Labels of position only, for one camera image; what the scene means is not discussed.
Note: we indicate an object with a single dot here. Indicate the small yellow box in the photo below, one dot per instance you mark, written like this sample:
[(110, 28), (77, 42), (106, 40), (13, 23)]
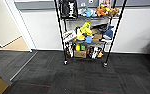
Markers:
[(78, 47)]

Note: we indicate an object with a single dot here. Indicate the black and white package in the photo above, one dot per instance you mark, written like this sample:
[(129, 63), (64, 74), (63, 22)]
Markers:
[(69, 50)]

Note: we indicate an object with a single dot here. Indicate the small green box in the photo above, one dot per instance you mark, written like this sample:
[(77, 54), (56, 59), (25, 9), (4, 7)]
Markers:
[(83, 47)]

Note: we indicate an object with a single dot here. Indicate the cardboard box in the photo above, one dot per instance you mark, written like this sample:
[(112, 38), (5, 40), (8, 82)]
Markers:
[(80, 54)]

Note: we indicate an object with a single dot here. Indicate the white printed box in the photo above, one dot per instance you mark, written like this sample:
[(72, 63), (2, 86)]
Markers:
[(69, 36)]

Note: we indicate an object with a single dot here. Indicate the small blue cup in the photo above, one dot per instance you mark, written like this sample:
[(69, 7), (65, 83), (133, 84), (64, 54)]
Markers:
[(88, 40)]

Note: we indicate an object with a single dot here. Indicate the yellow plush toy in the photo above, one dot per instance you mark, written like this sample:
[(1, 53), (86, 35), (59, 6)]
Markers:
[(85, 29)]

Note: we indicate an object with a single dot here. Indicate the black white orange package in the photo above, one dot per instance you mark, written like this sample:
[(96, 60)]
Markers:
[(95, 52)]

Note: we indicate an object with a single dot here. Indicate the blue and white cap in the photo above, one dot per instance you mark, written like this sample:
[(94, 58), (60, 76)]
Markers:
[(108, 34)]

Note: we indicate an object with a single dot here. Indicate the black bag with white print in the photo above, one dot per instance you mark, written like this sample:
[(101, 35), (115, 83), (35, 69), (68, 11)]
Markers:
[(68, 9)]

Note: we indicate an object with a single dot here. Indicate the orange plush toy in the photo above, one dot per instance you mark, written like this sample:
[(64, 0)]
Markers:
[(101, 11)]

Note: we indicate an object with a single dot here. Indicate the brown plush toy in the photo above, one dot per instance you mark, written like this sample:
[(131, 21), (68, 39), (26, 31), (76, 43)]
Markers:
[(113, 12)]

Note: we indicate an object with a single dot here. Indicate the white door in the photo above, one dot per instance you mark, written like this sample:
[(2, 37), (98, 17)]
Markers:
[(2, 23)]

